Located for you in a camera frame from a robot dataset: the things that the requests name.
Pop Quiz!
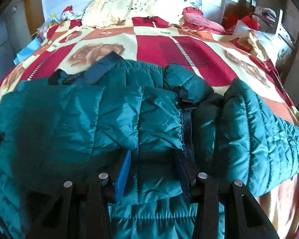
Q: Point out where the cream folded quilt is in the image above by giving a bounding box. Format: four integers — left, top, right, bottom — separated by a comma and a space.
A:
81, 0, 191, 29

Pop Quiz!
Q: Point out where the light blue bag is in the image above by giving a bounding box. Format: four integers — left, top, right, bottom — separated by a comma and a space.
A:
13, 38, 41, 65

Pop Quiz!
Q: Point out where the pink ruffled pillow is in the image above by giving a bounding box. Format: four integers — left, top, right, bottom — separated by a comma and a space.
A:
182, 7, 226, 35

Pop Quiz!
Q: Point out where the grey wardrobe cabinet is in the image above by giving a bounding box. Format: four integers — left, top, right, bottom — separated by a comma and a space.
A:
0, 0, 32, 81

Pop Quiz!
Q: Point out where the wooden door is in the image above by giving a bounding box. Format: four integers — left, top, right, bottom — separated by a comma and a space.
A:
23, 0, 45, 36

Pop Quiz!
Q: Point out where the red cream patterned bed blanket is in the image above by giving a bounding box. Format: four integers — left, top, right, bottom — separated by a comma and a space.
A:
0, 17, 299, 238

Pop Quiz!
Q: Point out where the santa plush toy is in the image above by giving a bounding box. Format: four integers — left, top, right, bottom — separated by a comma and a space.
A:
60, 5, 75, 21

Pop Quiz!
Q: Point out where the teal quilted puffer jacket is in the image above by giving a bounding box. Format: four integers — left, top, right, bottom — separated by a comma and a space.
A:
0, 52, 299, 238

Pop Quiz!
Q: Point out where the white pillow with pattern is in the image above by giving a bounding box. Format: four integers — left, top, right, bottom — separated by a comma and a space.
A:
233, 20, 293, 66

